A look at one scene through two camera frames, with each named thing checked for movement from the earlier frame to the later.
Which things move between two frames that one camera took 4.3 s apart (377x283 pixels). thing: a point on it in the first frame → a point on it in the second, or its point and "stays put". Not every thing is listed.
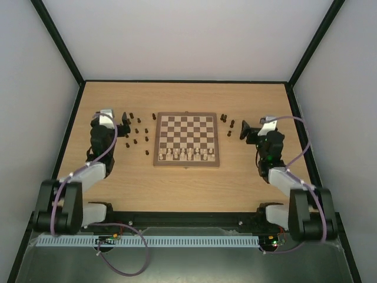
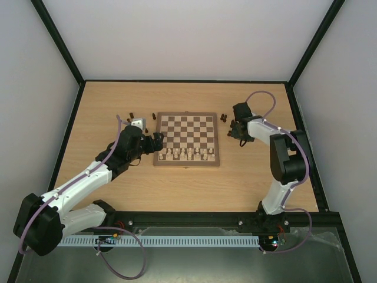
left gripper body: x=122 y=131 → x=151 y=148
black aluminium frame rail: x=185 y=219 stays put
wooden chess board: x=184 y=139 stays put
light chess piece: x=189 y=154 stays put
